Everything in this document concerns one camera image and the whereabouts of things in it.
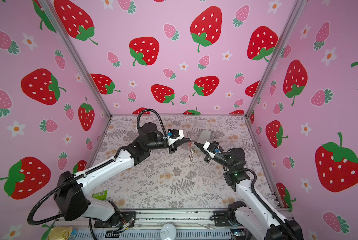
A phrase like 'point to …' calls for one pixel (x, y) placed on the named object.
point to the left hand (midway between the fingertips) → (188, 137)
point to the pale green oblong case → (204, 136)
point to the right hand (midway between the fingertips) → (196, 142)
